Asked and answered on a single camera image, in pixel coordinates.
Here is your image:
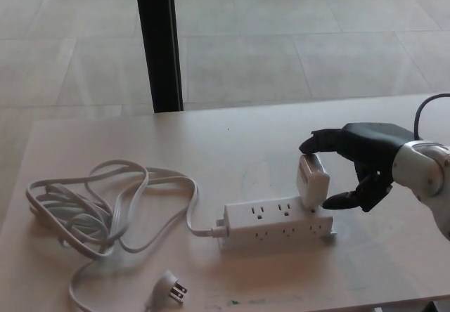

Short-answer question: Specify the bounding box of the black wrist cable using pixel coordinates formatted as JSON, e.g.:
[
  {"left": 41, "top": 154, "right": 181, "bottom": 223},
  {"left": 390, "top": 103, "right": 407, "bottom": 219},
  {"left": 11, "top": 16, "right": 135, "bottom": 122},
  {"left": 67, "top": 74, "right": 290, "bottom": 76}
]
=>
[{"left": 413, "top": 93, "right": 450, "bottom": 141}]

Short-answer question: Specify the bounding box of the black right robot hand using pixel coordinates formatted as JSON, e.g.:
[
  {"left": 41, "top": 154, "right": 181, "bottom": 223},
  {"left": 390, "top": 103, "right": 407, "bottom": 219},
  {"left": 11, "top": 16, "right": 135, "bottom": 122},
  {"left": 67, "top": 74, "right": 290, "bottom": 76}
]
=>
[{"left": 298, "top": 122, "right": 413, "bottom": 213}]

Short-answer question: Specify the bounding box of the white power strip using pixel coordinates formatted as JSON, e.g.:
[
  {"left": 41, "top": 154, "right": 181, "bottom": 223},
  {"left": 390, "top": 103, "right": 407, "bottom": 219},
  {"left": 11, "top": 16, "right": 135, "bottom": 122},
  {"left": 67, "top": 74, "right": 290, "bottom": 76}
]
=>
[{"left": 216, "top": 196, "right": 338, "bottom": 252}]

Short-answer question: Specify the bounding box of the black vertical window post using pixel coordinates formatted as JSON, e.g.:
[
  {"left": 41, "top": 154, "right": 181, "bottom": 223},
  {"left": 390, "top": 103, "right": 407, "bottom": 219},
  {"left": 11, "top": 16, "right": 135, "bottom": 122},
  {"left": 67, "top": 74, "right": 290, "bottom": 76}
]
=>
[{"left": 133, "top": 0, "right": 184, "bottom": 114}]

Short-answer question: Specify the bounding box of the white charger plug adapter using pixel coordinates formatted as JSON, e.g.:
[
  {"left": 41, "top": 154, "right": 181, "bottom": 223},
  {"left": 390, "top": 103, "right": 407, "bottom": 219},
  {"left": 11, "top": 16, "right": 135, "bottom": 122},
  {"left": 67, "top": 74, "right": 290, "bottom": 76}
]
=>
[{"left": 295, "top": 153, "right": 330, "bottom": 210}]

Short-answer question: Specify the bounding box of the white flat power cord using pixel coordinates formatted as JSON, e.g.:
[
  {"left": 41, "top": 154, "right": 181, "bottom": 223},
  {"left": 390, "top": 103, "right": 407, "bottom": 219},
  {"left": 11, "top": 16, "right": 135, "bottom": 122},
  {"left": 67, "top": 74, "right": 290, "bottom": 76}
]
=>
[{"left": 25, "top": 160, "right": 224, "bottom": 312}]

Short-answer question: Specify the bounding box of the white angled wall plug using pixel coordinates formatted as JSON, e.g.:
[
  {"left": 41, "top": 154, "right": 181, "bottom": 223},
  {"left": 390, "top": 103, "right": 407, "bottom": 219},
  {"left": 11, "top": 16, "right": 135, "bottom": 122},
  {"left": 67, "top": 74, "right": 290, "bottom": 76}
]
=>
[{"left": 144, "top": 270, "right": 187, "bottom": 310}]

